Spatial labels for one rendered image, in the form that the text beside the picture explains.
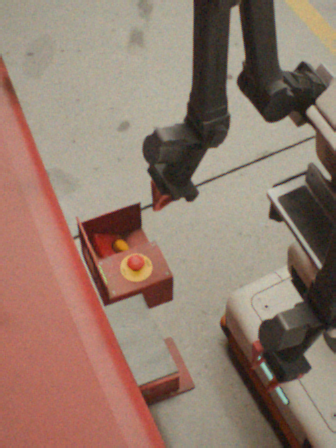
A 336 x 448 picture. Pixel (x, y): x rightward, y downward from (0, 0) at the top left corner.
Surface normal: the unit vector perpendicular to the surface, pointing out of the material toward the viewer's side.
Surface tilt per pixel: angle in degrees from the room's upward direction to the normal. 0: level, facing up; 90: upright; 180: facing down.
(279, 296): 0
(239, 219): 0
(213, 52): 90
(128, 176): 0
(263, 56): 90
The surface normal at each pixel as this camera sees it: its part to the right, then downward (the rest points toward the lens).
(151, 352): -0.01, -0.55
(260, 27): 0.41, 0.76
